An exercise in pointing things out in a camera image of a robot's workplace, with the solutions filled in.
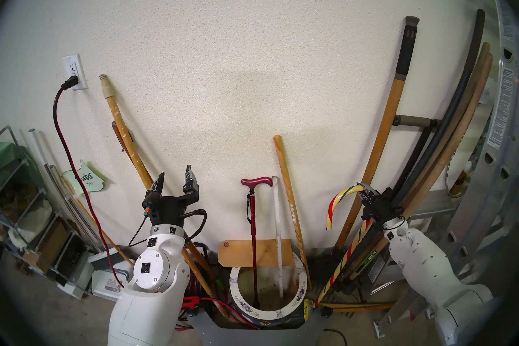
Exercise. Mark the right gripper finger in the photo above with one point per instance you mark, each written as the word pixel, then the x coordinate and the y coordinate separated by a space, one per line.
pixel 368 191
pixel 366 204

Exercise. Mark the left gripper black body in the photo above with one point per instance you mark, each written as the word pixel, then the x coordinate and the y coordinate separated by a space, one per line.
pixel 168 209

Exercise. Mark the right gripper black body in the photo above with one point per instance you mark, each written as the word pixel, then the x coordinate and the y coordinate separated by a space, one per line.
pixel 381 209

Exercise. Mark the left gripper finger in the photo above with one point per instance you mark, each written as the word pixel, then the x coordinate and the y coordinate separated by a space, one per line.
pixel 190 181
pixel 158 187

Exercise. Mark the striped candy cane stick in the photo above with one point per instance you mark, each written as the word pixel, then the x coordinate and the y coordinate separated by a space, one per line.
pixel 329 219

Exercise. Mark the pink metal walking cane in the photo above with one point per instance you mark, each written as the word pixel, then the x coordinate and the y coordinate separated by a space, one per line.
pixel 255 181

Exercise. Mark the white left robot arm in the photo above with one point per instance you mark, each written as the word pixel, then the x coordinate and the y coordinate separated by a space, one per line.
pixel 150 300

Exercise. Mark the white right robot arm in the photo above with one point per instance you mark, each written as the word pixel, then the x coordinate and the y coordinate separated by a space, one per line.
pixel 421 264

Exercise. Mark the white floral ceramic pot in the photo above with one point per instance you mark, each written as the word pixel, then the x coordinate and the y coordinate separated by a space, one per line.
pixel 267 312

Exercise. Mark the grey step ladder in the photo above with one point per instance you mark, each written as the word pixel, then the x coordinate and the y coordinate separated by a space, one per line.
pixel 429 203

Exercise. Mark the thin wooden dowel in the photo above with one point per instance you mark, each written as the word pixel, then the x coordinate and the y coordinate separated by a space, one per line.
pixel 117 248

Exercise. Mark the dark brown wooden stick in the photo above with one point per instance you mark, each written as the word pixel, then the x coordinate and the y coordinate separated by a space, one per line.
pixel 116 132

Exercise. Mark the green handwritten sign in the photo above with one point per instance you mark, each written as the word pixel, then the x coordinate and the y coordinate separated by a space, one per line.
pixel 87 178

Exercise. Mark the black rake head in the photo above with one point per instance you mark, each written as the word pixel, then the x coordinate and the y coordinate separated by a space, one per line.
pixel 324 268

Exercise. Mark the light wooden stick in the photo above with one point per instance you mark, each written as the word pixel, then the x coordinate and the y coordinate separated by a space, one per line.
pixel 286 179

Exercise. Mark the brown bottle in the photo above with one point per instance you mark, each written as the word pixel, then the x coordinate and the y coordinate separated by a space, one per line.
pixel 461 185

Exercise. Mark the wooden board with hole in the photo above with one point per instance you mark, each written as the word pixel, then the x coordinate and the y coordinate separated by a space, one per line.
pixel 243 254

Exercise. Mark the white flat stick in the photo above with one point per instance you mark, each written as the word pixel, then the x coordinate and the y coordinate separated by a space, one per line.
pixel 277 227

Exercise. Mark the black printed box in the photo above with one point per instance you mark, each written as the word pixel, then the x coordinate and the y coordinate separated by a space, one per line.
pixel 73 260

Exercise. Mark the brown cardboard box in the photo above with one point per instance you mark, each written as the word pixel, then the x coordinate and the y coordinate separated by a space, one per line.
pixel 54 244

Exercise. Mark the white plastic pipe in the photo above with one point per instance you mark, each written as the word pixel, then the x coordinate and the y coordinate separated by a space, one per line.
pixel 36 144

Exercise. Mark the aluminium extension ladder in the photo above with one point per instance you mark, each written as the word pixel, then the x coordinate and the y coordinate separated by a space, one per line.
pixel 502 106

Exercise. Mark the curved wooden pole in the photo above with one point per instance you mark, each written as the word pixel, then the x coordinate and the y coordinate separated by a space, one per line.
pixel 476 69
pixel 486 69

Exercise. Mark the grey metal rail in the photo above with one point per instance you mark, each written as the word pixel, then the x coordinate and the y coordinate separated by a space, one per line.
pixel 61 191

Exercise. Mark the white wall outlet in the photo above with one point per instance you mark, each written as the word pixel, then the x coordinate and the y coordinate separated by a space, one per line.
pixel 75 65

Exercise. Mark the white wall switch plate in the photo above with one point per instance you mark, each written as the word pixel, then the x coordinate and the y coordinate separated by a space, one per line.
pixel 490 92

